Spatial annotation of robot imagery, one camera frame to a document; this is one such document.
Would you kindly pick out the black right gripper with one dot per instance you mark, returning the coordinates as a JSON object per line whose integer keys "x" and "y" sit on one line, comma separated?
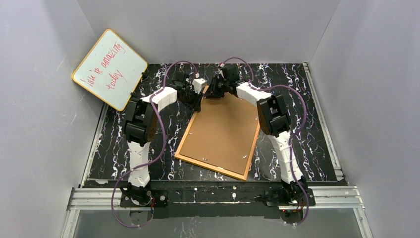
{"x": 214, "y": 90}

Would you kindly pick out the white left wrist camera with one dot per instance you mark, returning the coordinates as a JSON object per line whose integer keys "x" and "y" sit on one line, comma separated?
{"x": 199, "y": 84}

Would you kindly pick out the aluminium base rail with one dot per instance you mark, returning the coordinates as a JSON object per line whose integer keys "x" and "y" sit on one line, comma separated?
{"x": 219, "y": 212}

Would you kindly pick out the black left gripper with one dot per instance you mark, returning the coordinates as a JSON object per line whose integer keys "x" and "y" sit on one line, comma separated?
{"x": 192, "y": 97}

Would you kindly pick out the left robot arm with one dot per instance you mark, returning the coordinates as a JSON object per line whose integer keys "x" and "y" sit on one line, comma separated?
{"x": 142, "y": 117}

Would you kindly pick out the yellow wooden picture frame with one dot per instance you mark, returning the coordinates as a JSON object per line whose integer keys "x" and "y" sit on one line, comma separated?
{"x": 210, "y": 167}

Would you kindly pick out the yellow-rimmed whiteboard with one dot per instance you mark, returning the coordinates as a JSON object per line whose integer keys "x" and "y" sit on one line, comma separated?
{"x": 111, "y": 70}

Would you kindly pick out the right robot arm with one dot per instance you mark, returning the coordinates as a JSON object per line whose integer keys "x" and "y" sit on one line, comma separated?
{"x": 273, "y": 116}

